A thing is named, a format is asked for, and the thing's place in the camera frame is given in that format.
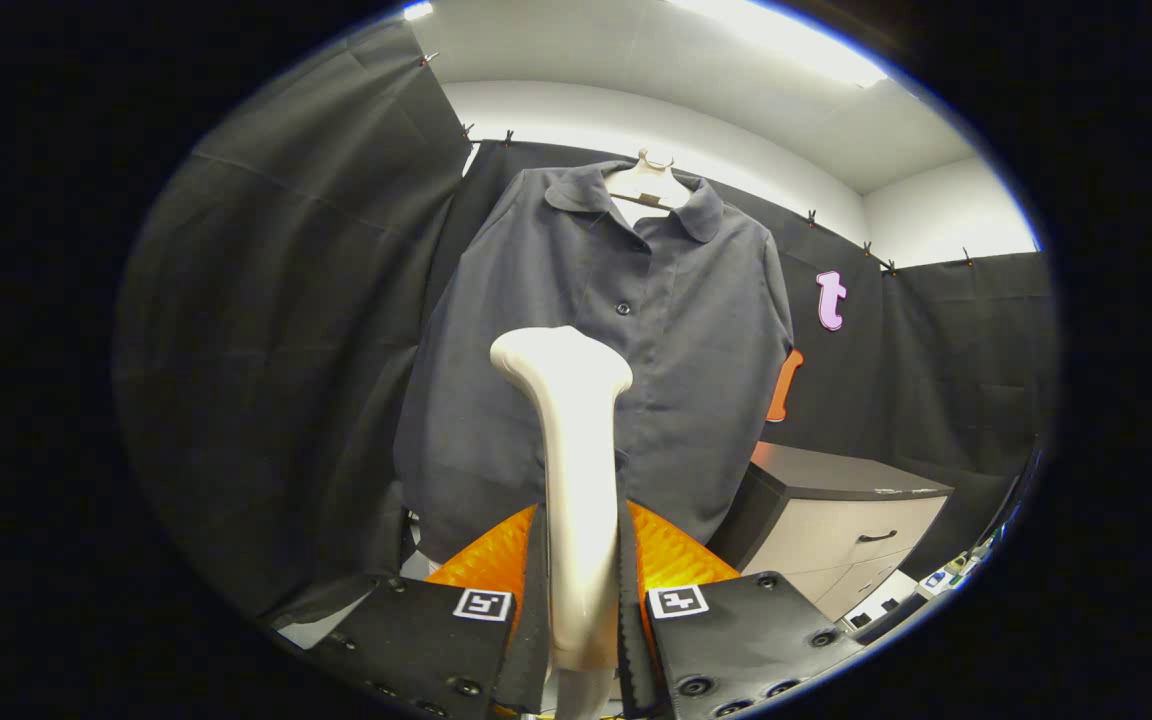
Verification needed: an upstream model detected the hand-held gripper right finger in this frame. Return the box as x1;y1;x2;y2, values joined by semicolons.
618;502;867;720

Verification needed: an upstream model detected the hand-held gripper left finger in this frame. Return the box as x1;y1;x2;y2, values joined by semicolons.
308;503;551;720

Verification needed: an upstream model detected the dark grey button shirt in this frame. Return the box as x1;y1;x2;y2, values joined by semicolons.
393;160;797;566

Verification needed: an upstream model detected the cream clothes hanger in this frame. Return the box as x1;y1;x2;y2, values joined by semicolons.
604;148;694;213

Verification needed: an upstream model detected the grey drawer cabinet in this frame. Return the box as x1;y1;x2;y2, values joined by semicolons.
706;442;955;623

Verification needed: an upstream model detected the small white side table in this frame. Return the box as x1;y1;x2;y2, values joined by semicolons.
916;550;997;601

